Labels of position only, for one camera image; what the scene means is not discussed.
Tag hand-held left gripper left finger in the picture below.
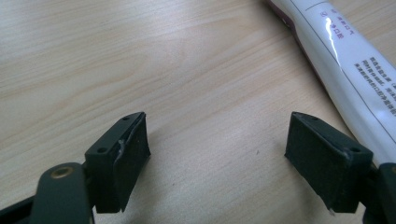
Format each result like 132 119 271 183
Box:
84 111 151 215

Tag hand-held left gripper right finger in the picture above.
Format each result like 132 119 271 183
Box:
284 111 374 215

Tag white toothpaste tube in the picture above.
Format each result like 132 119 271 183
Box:
266 0 396 168

